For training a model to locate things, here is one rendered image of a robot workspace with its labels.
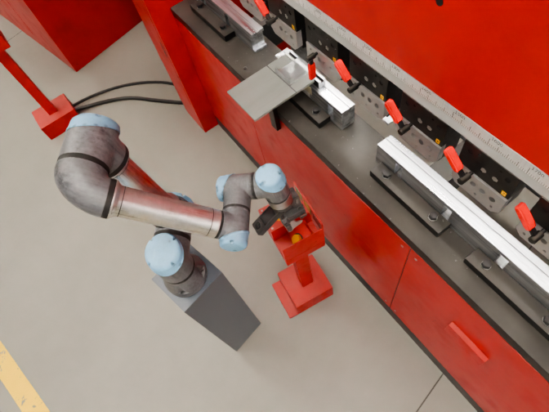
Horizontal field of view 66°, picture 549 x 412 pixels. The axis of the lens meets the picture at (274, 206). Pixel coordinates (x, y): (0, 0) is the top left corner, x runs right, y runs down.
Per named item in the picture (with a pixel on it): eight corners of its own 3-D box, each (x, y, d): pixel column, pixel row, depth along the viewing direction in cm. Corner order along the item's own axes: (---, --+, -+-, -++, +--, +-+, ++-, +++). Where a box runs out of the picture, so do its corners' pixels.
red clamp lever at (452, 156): (445, 150, 100) (463, 185, 102) (457, 141, 100) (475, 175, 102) (439, 151, 101) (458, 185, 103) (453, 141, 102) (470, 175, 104)
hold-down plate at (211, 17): (191, 11, 199) (189, 5, 196) (201, 5, 200) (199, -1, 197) (225, 42, 185) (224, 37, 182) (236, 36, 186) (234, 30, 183)
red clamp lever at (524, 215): (517, 208, 90) (536, 244, 92) (530, 197, 91) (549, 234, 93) (511, 208, 92) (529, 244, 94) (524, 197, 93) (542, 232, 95)
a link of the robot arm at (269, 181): (252, 162, 115) (283, 158, 113) (261, 181, 124) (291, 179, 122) (250, 188, 111) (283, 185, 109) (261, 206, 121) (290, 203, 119)
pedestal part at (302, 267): (296, 277, 209) (283, 231, 162) (307, 271, 210) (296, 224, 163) (302, 287, 207) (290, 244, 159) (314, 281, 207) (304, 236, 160)
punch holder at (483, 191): (448, 177, 112) (464, 140, 98) (471, 159, 114) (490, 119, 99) (496, 216, 105) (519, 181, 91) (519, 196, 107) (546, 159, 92)
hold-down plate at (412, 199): (368, 175, 144) (369, 170, 141) (381, 166, 145) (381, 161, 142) (436, 238, 130) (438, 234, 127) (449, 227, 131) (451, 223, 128)
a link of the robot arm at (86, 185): (42, 195, 88) (256, 243, 107) (56, 151, 93) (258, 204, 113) (41, 217, 97) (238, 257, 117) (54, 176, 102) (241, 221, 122)
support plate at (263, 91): (227, 93, 155) (226, 91, 154) (284, 55, 160) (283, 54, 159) (255, 122, 147) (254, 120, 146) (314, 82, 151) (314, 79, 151)
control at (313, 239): (263, 224, 165) (254, 202, 149) (299, 204, 167) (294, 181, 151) (287, 266, 156) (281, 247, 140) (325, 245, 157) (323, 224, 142)
